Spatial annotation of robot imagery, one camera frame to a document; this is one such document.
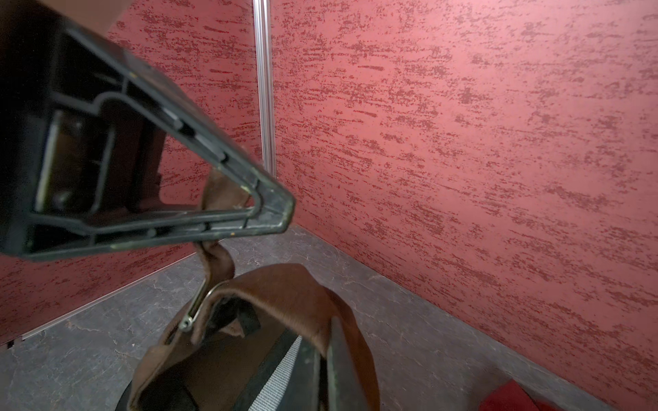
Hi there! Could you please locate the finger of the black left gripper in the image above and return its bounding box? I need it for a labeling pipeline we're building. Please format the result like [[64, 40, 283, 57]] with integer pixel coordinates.
[[66, 25, 295, 233], [20, 207, 280, 261]]

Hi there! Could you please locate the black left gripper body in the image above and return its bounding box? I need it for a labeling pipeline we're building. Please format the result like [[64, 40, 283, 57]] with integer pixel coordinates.
[[0, 0, 171, 260]]

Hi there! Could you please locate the brown baseball cap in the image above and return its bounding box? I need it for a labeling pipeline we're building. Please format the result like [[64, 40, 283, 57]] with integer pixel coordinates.
[[115, 169, 381, 411]]

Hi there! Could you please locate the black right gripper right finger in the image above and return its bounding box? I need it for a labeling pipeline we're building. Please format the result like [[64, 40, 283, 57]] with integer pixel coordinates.
[[327, 317, 370, 411]]

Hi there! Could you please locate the aluminium corner post left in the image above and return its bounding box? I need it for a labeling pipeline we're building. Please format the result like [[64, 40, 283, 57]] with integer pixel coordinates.
[[253, 0, 277, 176]]

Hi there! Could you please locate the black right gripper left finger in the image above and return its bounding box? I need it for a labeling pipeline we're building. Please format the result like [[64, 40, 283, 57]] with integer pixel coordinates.
[[277, 339, 321, 411]]

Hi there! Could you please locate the red baseball cap back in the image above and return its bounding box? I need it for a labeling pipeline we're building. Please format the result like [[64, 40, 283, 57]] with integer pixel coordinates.
[[478, 380, 560, 411]]

